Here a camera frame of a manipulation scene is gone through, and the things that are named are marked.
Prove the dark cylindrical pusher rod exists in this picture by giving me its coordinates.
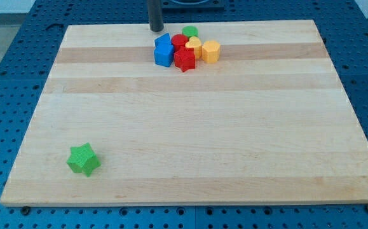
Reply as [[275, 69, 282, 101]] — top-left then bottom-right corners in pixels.
[[147, 0, 164, 32]]

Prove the blue triangle block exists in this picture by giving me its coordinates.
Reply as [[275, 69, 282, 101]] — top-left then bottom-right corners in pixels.
[[154, 33, 172, 47]]

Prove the red circle block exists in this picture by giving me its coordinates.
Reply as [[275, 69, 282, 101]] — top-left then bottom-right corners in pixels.
[[171, 34, 189, 52]]

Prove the green circle block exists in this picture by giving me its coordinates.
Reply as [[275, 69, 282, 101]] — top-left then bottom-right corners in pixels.
[[181, 25, 198, 39]]

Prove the blue cube block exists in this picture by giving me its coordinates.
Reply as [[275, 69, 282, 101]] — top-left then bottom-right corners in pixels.
[[154, 43, 174, 67]]

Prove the yellow heart block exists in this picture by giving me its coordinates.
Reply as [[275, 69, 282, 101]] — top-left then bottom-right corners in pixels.
[[185, 36, 202, 59]]

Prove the red star block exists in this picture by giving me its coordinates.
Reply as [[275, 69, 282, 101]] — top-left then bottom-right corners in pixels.
[[174, 48, 196, 72]]

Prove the yellow hexagon block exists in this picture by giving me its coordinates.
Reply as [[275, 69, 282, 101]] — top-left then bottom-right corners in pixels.
[[201, 40, 221, 64]]

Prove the wooden board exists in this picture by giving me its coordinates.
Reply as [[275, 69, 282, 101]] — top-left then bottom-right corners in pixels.
[[0, 20, 368, 207]]

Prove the green star block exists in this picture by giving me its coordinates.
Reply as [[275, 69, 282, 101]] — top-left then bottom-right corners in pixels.
[[67, 142, 101, 177]]

